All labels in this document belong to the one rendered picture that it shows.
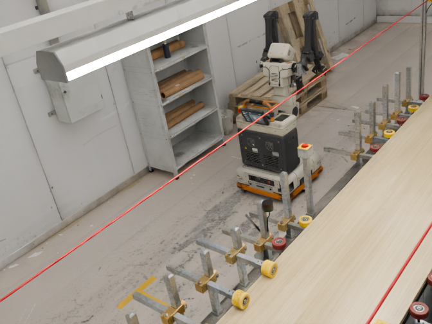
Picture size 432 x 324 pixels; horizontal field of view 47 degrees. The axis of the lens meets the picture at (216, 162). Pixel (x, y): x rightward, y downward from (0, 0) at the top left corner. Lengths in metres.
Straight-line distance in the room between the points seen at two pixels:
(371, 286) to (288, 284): 0.39
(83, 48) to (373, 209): 2.16
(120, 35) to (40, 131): 3.50
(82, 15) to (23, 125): 3.46
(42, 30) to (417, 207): 2.38
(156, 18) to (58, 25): 0.32
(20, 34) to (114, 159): 4.23
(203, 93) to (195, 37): 0.67
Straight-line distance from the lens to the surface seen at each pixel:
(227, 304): 2.84
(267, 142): 4.62
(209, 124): 6.10
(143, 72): 5.15
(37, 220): 5.08
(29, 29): 1.30
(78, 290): 4.40
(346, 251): 2.78
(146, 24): 1.51
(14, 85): 4.71
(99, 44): 1.40
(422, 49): 4.87
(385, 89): 4.17
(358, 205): 3.13
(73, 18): 1.37
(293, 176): 4.71
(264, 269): 2.61
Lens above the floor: 2.65
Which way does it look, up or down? 28 degrees down
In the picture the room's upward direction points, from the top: 10 degrees counter-clockwise
